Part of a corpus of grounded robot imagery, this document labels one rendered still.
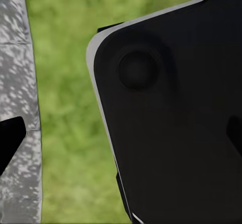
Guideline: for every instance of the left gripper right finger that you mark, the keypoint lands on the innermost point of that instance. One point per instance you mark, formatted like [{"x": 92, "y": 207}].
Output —
[{"x": 234, "y": 132}]

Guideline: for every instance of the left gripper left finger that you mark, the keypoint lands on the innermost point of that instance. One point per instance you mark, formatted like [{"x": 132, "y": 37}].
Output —
[{"x": 12, "y": 133}]

